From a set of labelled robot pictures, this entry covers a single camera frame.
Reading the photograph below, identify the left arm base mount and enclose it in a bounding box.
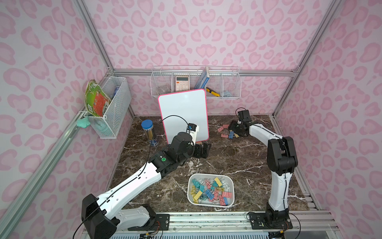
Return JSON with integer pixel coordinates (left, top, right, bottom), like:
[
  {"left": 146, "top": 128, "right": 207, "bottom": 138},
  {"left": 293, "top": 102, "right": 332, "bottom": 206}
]
[{"left": 128, "top": 214, "right": 170, "bottom": 231}]

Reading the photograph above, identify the yellow black utility knife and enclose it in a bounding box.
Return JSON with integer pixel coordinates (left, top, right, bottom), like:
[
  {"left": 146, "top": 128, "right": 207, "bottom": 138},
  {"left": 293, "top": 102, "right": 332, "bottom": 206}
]
[{"left": 206, "top": 87, "right": 221, "bottom": 97}]

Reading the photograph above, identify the back white wire basket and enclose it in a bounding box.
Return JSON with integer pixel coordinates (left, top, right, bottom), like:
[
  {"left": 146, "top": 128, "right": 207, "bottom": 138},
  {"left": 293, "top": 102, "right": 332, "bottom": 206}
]
[{"left": 150, "top": 65, "right": 242, "bottom": 99}]

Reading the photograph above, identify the white plastic storage tray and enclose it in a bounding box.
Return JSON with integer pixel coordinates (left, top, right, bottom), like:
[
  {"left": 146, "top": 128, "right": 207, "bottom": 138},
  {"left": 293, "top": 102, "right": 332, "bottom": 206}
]
[{"left": 187, "top": 173, "right": 235, "bottom": 208}]

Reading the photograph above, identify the teal binder clip lone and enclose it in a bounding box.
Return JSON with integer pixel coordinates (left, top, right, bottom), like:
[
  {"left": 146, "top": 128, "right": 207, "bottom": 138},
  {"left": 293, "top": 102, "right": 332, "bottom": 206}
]
[{"left": 192, "top": 179, "right": 201, "bottom": 189}]

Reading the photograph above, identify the left white mesh basket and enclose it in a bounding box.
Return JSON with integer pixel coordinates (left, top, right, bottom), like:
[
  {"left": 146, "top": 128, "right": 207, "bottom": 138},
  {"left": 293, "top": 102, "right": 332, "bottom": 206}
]
[{"left": 87, "top": 76, "right": 132, "bottom": 139}]

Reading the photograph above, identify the pink framed whiteboard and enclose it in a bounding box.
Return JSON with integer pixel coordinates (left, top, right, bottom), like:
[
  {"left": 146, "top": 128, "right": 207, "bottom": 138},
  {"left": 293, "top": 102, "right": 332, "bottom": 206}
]
[{"left": 158, "top": 89, "right": 210, "bottom": 144}]

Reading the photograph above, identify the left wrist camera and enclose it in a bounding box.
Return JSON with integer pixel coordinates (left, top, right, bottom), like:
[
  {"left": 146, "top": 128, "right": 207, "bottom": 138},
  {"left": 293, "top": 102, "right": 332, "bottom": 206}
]
[{"left": 186, "top": 123, "right": 199, "bottom": 143}]

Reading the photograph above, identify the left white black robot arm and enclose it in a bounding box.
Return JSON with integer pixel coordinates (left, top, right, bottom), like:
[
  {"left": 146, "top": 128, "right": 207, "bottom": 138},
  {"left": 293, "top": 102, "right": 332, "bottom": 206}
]
[{"left": 81, "top": 132, "right": 211, "bottom": 239}]

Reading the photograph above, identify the green red snack packet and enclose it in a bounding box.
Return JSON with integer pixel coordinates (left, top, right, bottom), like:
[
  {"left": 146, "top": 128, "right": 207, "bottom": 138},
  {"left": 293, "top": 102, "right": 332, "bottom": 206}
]
[{"left": 84, "top": 80, "right": 111, "bottom": 117}]

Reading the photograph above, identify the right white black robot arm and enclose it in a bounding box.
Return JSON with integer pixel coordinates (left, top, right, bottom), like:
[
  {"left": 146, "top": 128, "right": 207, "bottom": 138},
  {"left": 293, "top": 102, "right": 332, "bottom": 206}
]
[{"left": 228, "top": 108, "right": 298, "bottom": 227}]

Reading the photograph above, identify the blue book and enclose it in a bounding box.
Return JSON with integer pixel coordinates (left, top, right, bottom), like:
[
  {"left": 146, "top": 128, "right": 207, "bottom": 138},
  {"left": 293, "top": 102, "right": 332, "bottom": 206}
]
[{"left": 194, "top": 67, "right": 210, "bottom": 89}]

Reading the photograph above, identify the blue lid pencil tube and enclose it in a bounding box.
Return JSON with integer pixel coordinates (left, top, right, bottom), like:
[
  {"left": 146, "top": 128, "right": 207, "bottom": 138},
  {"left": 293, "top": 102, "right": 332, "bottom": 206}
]
[{"left": 141, "top": 119, "right": 159, "bottom": 147}]

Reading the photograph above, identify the white calculator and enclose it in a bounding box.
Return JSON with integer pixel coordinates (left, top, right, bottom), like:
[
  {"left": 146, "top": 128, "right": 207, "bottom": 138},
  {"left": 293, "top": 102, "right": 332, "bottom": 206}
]
[{"left": 175, "top": 76, "right": 190, "bottom": 92}]

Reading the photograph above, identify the yellow binder clip pile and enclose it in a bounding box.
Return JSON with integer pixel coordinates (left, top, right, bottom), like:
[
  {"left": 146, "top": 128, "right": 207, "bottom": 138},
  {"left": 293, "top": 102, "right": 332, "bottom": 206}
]
[{"left": 192, "top": 191, "right": 203, "bottom": 203}]

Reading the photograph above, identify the light blue cloth in basket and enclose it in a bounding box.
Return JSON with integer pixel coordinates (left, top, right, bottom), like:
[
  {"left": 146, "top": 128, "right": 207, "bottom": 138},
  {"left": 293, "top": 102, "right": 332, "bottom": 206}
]
[{"left": 223, "top": 91, "right": 234, "bottom": 98}]

